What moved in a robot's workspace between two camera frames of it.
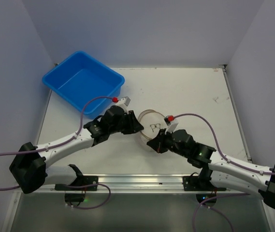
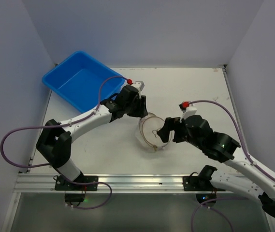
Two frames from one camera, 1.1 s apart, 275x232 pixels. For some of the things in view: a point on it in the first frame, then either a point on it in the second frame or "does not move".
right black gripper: [160, 140] to [172, 128]
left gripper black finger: [134, 125] to [143, 111]
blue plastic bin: [81, 78] does not move
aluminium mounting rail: [164, 184] does not move
